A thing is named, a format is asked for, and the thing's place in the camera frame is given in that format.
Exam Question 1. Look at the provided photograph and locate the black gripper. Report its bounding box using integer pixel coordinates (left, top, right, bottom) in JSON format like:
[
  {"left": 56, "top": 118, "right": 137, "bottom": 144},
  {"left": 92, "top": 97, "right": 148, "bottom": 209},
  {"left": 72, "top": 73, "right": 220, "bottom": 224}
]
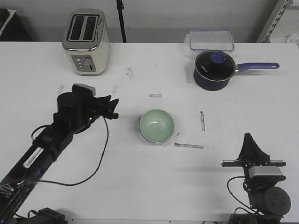
[
  {"left": 53, "top": 92, "right": 119, "bottom": 133},
  {"left": 221, "top": 133, "right": 286, "bottom": 179}
]

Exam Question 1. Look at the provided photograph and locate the green bowl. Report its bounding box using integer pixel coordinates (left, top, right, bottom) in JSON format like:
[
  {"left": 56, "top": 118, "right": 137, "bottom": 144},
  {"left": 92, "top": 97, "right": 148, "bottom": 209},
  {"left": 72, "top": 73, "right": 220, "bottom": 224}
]
[{"left": 139, "top": 109, "right": 175, "bottom": 135}]

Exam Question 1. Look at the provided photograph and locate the blue bowl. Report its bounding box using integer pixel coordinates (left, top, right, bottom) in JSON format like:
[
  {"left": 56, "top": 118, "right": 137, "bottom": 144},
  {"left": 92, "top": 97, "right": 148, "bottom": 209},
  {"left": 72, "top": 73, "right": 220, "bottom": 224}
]
[{"left": 141, "top": 133, "right": 173, "bottom": 144}]

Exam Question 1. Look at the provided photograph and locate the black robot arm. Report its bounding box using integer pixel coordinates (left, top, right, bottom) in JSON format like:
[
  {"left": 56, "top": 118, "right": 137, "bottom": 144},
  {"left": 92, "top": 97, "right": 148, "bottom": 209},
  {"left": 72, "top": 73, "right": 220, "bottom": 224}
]
[
  {"left": 221, "top": 133, "right": 291, "bottom": 224},
  {"left": 0, "top": 91, "right": 119, "bottom": 224}
]

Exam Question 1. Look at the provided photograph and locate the cream two-slot toaster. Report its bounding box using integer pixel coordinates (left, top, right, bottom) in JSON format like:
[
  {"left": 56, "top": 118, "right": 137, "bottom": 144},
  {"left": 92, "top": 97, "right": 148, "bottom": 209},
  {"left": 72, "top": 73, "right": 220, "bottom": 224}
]
[{"left": 62, "top": 8, "right": 110, "bottom": 76}]

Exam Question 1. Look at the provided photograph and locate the dark blue saucepan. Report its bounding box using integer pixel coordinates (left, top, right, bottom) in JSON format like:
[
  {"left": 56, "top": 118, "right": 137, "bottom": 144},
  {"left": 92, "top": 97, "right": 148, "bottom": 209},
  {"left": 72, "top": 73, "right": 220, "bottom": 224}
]
[{"left": 193, "top": 50, "right": 280, "bottom": 91}]

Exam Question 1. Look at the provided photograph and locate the glass lid with blue knob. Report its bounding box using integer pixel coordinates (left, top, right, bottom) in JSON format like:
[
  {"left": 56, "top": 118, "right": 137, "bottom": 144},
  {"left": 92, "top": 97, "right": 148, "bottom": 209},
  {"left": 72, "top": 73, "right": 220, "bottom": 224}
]
[{"left": 195, "top": 50, "right": 235, "bottom": 82}]

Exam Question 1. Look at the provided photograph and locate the black tripod pole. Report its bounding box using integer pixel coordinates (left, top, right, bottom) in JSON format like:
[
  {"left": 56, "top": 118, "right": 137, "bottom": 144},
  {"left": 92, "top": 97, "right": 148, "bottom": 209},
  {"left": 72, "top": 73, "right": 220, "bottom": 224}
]
[{"left": 116, "top": 0, "right": 127, "bottom": 43}]

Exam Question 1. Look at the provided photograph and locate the clear plastic food container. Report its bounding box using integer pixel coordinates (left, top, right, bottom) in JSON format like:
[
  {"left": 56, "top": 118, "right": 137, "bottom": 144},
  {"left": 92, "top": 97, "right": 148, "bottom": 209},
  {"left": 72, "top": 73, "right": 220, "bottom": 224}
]
[{"left": 184, "top": 30, "right": 235, "bottom": 51}]

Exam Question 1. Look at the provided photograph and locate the white metal shelf rack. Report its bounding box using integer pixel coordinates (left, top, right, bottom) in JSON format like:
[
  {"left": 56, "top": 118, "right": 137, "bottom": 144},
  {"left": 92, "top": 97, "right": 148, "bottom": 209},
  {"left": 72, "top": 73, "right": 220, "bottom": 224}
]
[{"left": 256, "top": 0, "right": 299, "bottom": 44}]

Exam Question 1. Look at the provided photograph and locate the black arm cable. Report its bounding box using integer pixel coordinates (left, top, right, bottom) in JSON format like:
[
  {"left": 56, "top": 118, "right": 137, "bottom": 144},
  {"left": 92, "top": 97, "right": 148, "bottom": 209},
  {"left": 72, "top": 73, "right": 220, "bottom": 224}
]
[
  {"left": 227, "top": 176, "right": 257, "bottom": 214},
  {"left": 31, "top": 116, "right": 109, "bottom": 187}
]

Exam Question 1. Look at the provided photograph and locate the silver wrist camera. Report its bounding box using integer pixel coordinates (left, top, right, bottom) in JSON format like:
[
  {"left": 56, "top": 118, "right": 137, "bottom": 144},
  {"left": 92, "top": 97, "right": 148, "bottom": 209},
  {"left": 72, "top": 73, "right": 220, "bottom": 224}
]
[
  {"left": 72, "top": 84, "right": 96, "bottom": 96},
  {"left": 249, "top": 166, "right": 286, "bottom": 182}
]

